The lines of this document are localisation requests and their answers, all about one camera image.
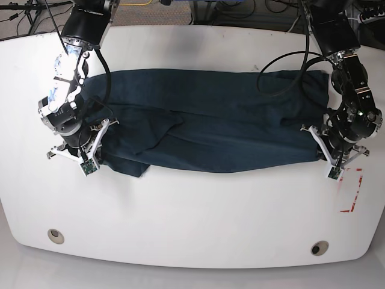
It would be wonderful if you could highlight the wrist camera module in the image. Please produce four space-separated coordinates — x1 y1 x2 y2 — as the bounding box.
325 165 344 181
80 159 100 176

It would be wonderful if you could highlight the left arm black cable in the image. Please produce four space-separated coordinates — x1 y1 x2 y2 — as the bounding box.
256 0 334 99

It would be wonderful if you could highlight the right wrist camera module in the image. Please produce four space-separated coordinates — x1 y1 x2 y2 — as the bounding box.
80 159 100 176

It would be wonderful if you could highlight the dark teal T-shirt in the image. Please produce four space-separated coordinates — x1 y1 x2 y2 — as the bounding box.
87 69 329 177

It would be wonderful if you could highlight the left table cable grommet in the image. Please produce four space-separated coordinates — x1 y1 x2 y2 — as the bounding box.
48 229 64 244

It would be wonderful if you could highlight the right table cable grommet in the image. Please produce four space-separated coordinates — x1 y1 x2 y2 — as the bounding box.
310 240 329 256

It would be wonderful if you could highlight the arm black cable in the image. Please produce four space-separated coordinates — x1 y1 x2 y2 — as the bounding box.
43 0 114 121
256 0 334 99

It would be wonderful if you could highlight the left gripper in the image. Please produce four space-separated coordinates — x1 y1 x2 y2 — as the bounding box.
300 125 370 167

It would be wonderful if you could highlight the yellow cable on floor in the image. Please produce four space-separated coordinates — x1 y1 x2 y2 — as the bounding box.
123 0 154 8

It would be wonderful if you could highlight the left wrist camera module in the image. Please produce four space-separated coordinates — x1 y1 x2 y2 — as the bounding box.
325 165 344 181

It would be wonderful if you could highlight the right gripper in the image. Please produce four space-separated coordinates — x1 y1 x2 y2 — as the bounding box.
46 118 119 164

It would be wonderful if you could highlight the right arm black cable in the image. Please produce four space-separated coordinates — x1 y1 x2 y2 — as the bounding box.
43 0 114 121

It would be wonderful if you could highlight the red tape rectangle marking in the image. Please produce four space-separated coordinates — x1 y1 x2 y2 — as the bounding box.
336 168 363 213

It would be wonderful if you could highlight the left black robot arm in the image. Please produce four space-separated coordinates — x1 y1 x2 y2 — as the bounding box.
300 1 383 168

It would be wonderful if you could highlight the white power strip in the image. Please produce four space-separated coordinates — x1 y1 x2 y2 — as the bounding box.
359 4 384 23

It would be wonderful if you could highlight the black tripod stand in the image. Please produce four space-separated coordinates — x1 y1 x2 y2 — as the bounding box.
1 1 73 39

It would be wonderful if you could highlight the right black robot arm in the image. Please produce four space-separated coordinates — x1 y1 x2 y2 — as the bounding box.
38 1 120 166

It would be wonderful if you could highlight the table cable grommet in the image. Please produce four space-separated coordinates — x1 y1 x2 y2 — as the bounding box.
310 240 329 256
48 229 64 244

